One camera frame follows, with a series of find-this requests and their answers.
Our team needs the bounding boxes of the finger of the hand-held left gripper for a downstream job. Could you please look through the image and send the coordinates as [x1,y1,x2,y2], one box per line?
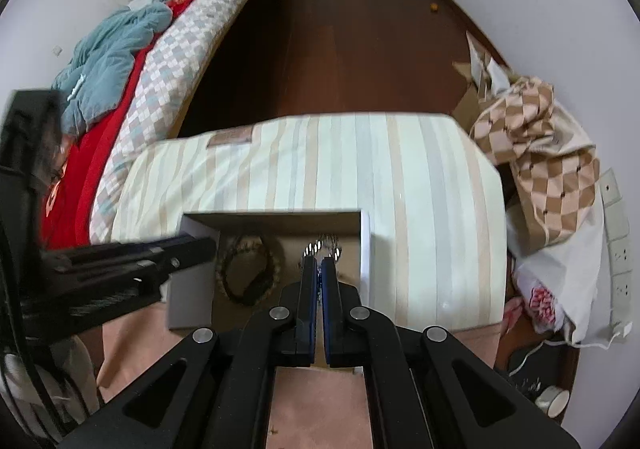
[20,256,182,337]
[41,234,219,275]

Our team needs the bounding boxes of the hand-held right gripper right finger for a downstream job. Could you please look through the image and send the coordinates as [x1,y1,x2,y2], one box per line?
[320,256,582,449]

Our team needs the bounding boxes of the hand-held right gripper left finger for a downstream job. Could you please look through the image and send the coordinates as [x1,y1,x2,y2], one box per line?
[56,256,321,449]

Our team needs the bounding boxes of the brown cardboard box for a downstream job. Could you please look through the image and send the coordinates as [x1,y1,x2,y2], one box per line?
[452,30,512,131]

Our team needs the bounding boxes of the pink cloth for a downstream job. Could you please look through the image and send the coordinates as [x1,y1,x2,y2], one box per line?
[96,318,502,449]

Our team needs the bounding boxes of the white cable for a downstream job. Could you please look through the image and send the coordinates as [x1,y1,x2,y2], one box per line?
[507,321,635,378]

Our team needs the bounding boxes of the white cloth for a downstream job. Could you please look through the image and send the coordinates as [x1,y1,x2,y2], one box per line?
[0,336,103,432]

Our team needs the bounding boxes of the checked pastel quilt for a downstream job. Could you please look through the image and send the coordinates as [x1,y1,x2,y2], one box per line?
[89,0,277,250]

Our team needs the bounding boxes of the brown beaded bracelet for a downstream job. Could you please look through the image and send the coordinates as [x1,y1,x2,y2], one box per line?
[215,234,285,308]

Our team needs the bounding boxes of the white power strip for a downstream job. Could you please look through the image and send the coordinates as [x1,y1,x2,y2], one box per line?
[599,168,635,331]

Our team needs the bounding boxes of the white cardboard jewelry box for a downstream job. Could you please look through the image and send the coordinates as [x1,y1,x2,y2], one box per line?
[167,209,374,333]

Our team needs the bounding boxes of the white bag with red print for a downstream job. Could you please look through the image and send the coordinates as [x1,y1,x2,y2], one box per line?
[504,104,607,346]

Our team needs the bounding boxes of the white tape roll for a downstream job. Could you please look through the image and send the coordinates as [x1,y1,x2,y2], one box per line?
[534,384,572,418]

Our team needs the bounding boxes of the blue-grey fleece blanket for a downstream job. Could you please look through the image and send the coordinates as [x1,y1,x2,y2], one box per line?
[52,0,277,136]

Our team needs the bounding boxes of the brown checked cloth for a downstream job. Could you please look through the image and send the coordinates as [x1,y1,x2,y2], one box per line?
[469,76,602,248]

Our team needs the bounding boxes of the silver chain bracelet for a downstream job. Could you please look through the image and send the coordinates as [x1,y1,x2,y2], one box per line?
[301,233,345,263]

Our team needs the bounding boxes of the red blanket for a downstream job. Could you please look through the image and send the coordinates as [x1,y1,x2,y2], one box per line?
[39,0,251,250]

